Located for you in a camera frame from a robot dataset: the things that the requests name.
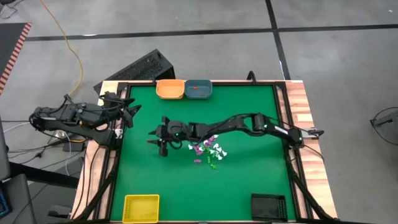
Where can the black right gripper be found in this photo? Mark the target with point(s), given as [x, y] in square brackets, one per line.
[175, 132]

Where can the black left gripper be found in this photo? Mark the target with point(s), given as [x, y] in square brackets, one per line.
[115, 107]

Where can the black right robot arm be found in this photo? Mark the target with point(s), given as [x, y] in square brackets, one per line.
[233, 124]

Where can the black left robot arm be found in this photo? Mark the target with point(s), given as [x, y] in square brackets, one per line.
[62, 119]

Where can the black perforated case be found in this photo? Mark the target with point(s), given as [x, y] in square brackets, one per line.
[140, 70]

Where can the orange plastic bin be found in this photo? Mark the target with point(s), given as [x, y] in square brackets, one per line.
[170, 90]

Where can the green table mat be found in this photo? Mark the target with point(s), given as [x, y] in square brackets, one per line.
[149, 180]

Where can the blue plastic bin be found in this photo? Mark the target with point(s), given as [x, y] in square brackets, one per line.
[200, 92]

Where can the yellow mesh basket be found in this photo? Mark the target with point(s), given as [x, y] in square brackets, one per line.
[141, 210]

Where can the black floor bar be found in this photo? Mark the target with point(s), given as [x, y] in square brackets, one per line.
[43, 175]

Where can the black table foot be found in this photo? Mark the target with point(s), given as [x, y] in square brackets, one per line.
[59, 212]

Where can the black mesh basket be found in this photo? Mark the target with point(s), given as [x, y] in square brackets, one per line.
[269, 208]

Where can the black mat orange striped edge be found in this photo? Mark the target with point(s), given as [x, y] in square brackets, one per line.
[9, 40]

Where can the wooden table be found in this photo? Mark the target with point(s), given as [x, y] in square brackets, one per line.
[295, 93]

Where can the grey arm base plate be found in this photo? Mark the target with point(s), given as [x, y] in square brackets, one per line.
[311, 132]
[118, 133]

